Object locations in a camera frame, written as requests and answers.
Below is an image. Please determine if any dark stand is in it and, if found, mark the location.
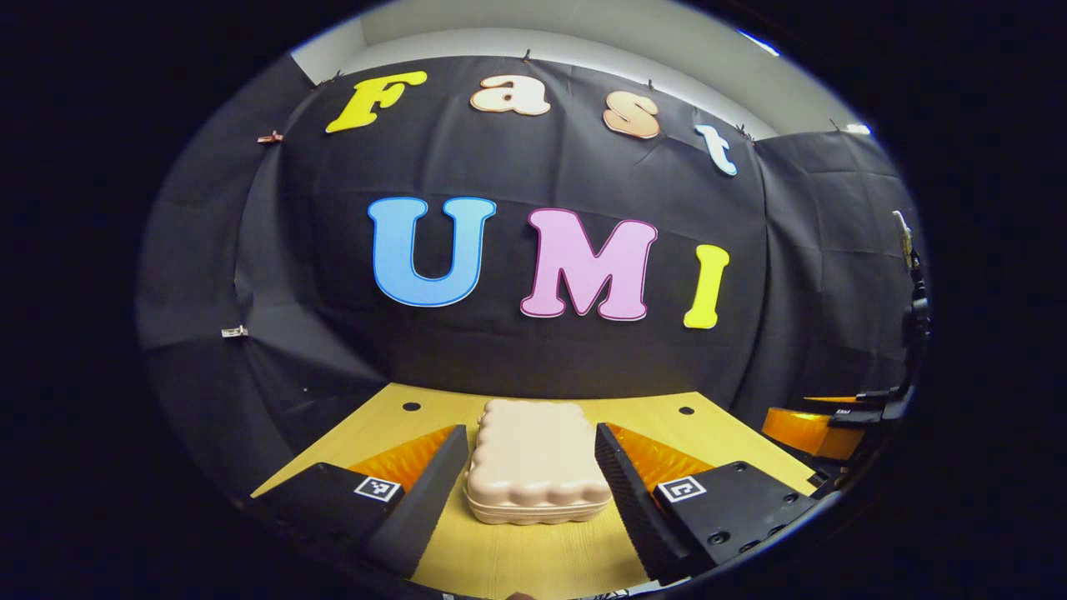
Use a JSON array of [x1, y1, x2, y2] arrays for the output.
[[890, 208, 932, 368]]

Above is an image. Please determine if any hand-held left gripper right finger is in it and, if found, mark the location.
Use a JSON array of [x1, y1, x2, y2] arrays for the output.
[[594, 421, 822, 586]]

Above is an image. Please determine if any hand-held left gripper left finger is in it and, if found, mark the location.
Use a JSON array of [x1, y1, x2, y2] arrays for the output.
[[246, 423, 470, 580]]

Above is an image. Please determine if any pink suitcase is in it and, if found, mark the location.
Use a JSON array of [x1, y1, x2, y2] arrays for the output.
[[464, 398, 614, 526]]

